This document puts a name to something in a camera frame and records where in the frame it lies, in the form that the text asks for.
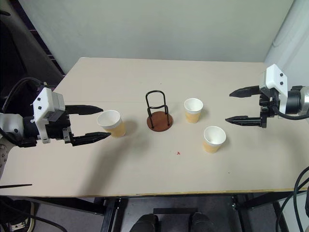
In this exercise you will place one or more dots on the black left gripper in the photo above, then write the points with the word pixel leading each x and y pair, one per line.
pixel 58 129

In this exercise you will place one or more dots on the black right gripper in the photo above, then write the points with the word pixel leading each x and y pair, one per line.
pixel 266 104

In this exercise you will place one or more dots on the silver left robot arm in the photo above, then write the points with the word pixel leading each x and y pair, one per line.
pixel 9 123

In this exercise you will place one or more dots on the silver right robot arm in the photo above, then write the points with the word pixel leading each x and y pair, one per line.
pixel 295 100

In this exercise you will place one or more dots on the yellow white paper cup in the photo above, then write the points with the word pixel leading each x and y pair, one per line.
pixel 211 146
pixel 117 129
pixel 193 116

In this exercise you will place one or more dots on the thin black stick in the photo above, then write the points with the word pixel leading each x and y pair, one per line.
pixel 17 185

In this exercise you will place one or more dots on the dark bulky chair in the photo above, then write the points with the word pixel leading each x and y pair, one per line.
pixel 19 48

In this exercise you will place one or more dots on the dark rounded shape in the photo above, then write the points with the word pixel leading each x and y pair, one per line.
pixel 204 222
pixel 146 223

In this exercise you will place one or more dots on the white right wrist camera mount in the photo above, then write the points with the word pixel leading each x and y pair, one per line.
pixel 277 78

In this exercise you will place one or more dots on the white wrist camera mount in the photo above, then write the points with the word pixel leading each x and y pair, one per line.
pixel 44 101
pixel 277 78

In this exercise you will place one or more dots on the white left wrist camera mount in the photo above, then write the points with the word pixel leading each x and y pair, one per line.
pixel 44 101

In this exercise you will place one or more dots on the black metal table frame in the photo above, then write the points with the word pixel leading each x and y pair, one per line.
pixel 113 212

